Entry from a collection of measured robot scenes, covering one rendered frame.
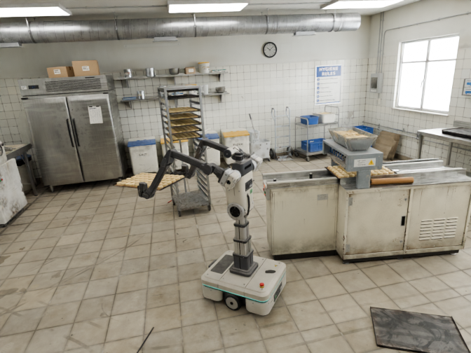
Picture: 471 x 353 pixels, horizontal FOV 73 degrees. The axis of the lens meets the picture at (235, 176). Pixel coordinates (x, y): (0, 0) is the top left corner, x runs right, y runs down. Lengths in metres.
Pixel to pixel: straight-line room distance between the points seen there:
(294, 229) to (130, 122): 4.74
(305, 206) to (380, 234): 0.79
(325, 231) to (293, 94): 4.66
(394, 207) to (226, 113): 4.68
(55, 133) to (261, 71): 4.29
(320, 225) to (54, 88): 4.99
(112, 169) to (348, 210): 4.54
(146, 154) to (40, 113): 1.92
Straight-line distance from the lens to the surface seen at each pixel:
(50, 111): 6.47
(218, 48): 7.17
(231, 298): 2.89
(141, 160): 6.62
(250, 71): 7.29
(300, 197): 3.26
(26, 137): 7.63
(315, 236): 3.49
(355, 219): 3.34
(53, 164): 6.65
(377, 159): 3.19
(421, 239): 3.78
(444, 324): 3.14
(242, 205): 2.58
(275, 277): 2.90
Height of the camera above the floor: 1.95
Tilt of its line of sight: 18 degrees down
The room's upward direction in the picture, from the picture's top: 3 degrees counter-clockwise
